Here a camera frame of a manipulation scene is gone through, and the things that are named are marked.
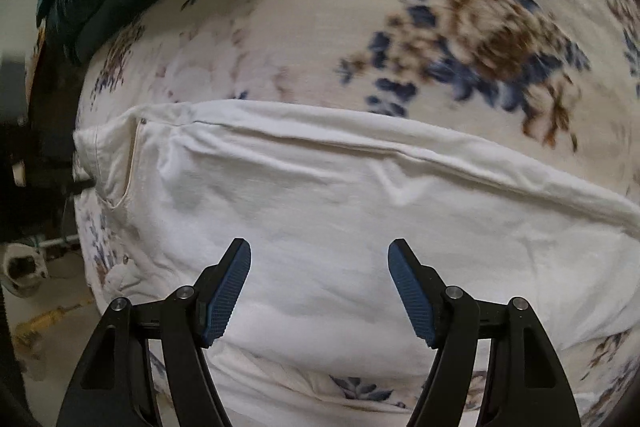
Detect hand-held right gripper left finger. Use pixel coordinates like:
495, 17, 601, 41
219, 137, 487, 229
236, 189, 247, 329
56, 238, 252, 427

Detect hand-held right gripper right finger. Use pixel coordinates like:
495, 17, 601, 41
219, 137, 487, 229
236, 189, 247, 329
388, 238, 584, 427

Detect white pants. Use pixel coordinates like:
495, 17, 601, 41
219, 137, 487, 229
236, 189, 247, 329
73, 101, 640, 414

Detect yellow tool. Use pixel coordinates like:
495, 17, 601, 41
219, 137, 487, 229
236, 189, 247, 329
14, 303, 94, 348

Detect white round object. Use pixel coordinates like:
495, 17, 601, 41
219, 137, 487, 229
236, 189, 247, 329
0, 243, 51, 303

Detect floral printed blanket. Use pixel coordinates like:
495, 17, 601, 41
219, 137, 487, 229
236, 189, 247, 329
74, 0, 640, 427

